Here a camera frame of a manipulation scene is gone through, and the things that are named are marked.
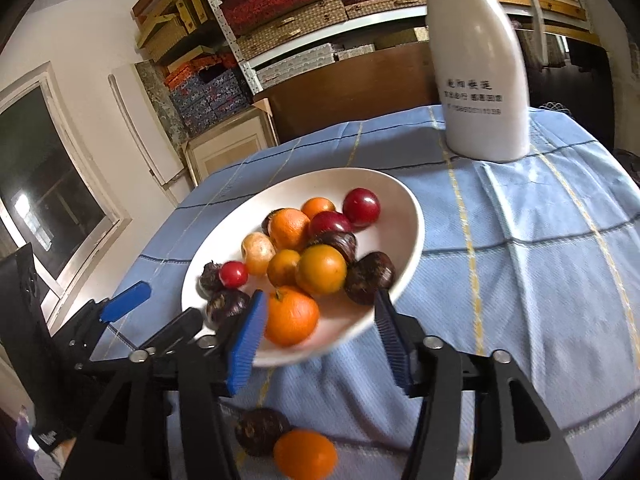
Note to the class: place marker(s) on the white thermos jug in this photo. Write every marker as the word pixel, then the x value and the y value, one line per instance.
pixel 480 60

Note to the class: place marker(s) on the small orange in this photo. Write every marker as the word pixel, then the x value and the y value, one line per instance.
pixel 289 230
pixel 282 267
pixel 305 455
pixel 321 270
pixel 318 206

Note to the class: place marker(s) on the pale yellow orange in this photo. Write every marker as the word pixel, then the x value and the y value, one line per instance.
pixel 257 252

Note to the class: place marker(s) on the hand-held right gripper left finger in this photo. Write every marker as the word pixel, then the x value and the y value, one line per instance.
pixel 245 350

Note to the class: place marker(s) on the grey stone slab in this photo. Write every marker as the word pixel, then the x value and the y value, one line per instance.
pixel 160 95

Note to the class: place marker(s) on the large tangerine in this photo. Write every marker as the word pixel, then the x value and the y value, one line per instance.
pixel 291 316

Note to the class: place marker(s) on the white board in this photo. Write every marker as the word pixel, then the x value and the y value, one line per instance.
pixel 147 130

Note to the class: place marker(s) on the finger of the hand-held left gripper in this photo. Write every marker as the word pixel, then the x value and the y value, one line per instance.
pixel 175 330
pixel 125 301

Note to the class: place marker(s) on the white framed window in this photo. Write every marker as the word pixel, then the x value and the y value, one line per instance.
pixel 50 180

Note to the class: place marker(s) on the stack of blue floral boxes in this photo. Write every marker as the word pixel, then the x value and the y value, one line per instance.
pixel 210 100

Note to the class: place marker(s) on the white metal shelf rack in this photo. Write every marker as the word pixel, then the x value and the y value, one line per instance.
pixel 225 30

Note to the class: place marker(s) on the dark water chestnut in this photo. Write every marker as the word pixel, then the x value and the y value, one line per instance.
pixel 370 277
pixel 340 244
pixel 210 277
pixel 261 430
pixel 227 306
pixel 271 216

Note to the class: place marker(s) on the brown wooden cabinet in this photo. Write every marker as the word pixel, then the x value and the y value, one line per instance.
pixel 350 90

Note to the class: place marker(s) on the blue checked tablecloth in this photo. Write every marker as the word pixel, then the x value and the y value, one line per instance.
pixel 500 260

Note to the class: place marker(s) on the round metal stool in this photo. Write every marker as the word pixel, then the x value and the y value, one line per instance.
pixel 631 162

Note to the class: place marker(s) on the stack of woven tan boxes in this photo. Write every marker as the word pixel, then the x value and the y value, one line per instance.
pixel 290 25

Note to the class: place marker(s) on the small red fruit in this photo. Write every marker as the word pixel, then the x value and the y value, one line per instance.
pixel 234 273

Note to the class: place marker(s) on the stack of gold boxes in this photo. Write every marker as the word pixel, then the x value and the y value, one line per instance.
pixel 165 35

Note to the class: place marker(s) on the stack of white flat boxes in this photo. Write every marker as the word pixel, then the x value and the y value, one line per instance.
pixel 300 62

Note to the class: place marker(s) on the white oval plate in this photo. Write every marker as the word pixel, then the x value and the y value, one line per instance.
pixel 395 230

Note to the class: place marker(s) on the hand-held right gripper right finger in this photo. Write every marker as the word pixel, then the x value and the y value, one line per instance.
pixel 395 350

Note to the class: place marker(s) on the light wood picture frame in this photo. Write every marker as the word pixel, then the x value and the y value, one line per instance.
pixel 225 150

